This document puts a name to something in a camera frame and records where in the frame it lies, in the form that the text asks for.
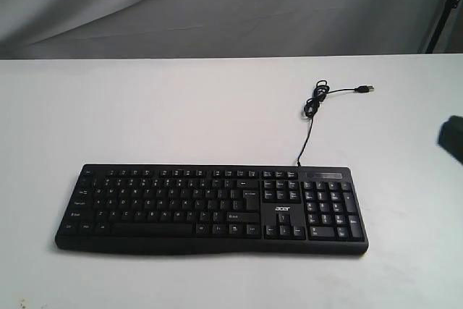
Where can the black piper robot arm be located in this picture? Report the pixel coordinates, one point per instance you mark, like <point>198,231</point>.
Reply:
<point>450,137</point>

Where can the black acer keyboard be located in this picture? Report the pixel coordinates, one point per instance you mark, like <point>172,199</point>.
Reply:
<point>166,209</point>

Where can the grey backdrop cloth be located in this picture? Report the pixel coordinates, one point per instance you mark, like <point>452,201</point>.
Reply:
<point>135,29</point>

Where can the black tripod stand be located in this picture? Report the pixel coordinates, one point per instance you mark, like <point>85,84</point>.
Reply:
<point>438,26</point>

